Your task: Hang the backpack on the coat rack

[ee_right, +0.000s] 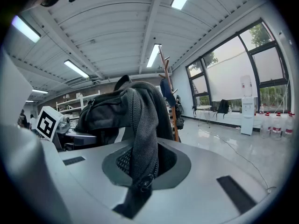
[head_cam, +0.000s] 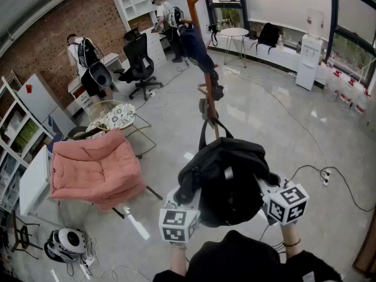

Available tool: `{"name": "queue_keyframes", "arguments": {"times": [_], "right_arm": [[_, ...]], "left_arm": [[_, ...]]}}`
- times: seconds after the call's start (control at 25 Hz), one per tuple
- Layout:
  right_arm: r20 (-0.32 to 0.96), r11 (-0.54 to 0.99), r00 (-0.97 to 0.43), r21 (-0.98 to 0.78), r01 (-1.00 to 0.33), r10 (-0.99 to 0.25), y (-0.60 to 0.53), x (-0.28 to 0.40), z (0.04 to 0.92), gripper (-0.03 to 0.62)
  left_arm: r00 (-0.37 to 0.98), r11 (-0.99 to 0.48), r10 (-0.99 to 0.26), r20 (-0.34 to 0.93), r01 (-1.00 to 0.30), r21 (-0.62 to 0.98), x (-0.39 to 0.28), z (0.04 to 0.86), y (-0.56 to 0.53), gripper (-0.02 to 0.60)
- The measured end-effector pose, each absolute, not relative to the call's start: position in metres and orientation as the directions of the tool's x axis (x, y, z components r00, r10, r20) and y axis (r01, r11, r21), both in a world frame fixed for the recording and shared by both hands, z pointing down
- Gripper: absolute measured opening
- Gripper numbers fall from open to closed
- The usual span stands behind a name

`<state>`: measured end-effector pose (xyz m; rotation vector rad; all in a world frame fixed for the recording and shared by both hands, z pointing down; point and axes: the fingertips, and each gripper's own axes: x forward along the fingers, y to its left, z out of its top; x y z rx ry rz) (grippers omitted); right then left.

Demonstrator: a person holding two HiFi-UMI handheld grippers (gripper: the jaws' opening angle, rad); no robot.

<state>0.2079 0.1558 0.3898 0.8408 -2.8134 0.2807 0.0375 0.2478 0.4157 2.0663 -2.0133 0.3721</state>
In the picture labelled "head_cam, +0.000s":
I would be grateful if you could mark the small red box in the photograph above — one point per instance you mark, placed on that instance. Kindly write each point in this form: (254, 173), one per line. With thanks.
(29, 88)

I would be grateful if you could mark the black metal stool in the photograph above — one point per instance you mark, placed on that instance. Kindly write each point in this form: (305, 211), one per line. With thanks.
(17, 236)

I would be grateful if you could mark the pink cushioned armchair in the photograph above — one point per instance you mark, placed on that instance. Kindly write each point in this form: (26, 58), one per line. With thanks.
(94, 169)

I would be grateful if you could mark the small white desk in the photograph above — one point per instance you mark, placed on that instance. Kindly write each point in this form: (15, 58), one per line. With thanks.
(113, 59)

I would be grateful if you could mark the dark round stool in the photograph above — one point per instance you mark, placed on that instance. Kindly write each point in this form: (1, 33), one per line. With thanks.
(72, 133)

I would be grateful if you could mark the round white side table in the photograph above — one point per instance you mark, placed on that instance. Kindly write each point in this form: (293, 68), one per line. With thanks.
(234, 31)

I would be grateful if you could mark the row of clear water jugs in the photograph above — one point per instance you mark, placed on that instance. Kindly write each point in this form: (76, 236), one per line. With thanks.
(332, 84)

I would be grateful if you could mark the white power strip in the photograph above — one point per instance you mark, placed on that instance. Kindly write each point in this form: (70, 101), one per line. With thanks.
(326, 178)
(152, 93)

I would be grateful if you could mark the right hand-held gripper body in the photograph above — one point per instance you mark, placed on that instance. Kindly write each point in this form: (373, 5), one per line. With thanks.
(289, 206)

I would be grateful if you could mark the white shelf unit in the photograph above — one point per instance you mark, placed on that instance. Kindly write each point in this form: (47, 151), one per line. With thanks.
(28, 116)

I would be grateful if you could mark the white tall cabinet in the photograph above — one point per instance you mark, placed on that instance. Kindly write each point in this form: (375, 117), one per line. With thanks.
(41, 104)

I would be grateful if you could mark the person's black top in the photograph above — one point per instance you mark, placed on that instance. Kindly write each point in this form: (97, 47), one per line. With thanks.
(241, 260)

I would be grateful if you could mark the small black pouch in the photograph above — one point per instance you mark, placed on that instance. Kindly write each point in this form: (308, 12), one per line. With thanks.
(217, 87)

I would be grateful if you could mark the navy blue cloth bag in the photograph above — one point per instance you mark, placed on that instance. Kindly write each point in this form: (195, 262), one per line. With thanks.
(194, 46)

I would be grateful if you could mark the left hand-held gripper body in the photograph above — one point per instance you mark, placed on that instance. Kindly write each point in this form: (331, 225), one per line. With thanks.
(176, 225)

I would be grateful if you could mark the black camera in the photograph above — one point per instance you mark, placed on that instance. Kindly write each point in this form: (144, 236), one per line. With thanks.
(213, 29)

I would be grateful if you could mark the white roller blind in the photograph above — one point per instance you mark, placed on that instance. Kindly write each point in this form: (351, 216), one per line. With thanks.
(288, 1)

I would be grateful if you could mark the person's right forearm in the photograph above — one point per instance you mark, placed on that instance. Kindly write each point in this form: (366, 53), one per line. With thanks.
(290, 234)

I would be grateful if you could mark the white low table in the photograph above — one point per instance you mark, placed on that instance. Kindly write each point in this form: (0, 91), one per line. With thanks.
(32, 181)

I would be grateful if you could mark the brown wooden coat rack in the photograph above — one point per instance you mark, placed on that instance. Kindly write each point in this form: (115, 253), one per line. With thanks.
(192, 7)

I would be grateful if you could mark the white desk with hutch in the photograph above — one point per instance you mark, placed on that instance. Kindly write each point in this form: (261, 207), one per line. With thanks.
(138, 1)

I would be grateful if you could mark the black office chair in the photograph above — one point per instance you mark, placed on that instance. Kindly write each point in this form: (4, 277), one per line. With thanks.
(138, 57)

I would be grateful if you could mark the person's left forearm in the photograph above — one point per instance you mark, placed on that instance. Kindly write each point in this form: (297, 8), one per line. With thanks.
(177, 260)

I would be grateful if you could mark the white water dispenser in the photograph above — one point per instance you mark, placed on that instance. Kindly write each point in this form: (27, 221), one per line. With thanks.
(307, 66)

